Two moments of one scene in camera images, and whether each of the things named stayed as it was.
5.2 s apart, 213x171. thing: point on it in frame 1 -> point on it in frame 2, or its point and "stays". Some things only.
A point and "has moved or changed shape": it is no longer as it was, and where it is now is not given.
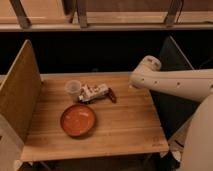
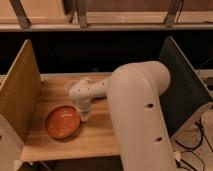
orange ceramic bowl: x=77 y=120 has moved or changed shape
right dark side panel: x=173 y=110 stays
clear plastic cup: x=73 y=86 stays
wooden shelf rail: x=104 y=15 stays
